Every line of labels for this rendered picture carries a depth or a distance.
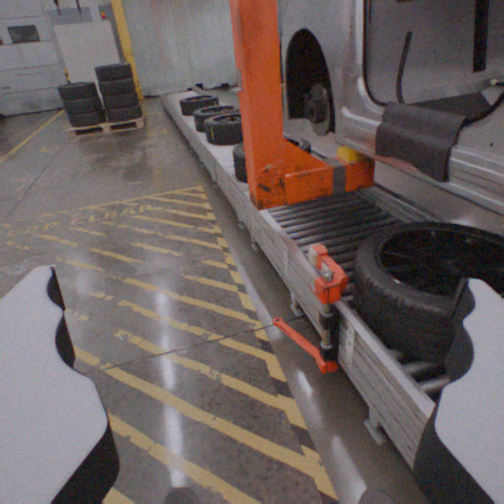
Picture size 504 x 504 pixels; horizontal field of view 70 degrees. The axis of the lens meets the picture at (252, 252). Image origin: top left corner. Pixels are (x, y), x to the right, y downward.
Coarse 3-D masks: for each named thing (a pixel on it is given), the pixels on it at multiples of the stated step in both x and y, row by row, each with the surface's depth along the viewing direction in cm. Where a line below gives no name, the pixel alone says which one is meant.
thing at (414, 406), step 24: (264, 216) 213; (288, 240) 186; (288, 264) 186; (312, 264) 165; (312, 288) 159; (360, 336) 125; (360, 360) 129; (384, 360) 114; (384, 384) 116; (408, 384) 106; (408, 408) 105; (432, 408) 99
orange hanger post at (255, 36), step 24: (240, 0) 142; (264, 0) 145; (240, 24) 147; (264, 24) 149; (240, 48) 154; (264, 48) 153; (240, 72) 161; (264, 72) 157; (240, 96) 171; (264, 96) 162; (264, 120) 167; (264, 144) 172; (264, 168) 178; (264, 192) 184
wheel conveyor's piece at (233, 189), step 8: (312, 152) 325; (216, 160) 324; (216, 168) 333; (224, 168) 299; (232, 168) 338; (224, 176) 300; (232, 176) 317; (224, 184) 313; (232, 184) 280; (240, 184) 303; (224, 192) 321; (232, 192) 286; (240, 192) 258; (232, 200) 293; (240, 200) 263; (240, 208) 270; (240, 216) 277; (240, 224) 291
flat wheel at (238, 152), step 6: (288, 138) 318; (294, 138) 316; (300, 138) 314; (240, 144) 315; (294, 144) 308; (300, 144) 298; (306, 144) 295; (234, 150) 301; (240, 150) 299; (306, 150) 287; (234, 156) 296; (240, 156) 288; (234, 162) 300; (240, 162) 290; (234, 168) 306; (240, 168) 293; (246, 168) 288; (240, 174) 297; (246, 174) 290; (240, 180) 300; (246, 180) 293
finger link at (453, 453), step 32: (480, 288) 11; (480, 320) 10; (480, 352) 9; (448, 384) 8; (480, 384) 8; (448, 416) 7; (480, 416) 7; (448, 448) 6; (480, 448) 6; (416, 480) 7; (448, 480) 7; (480, 480) 6
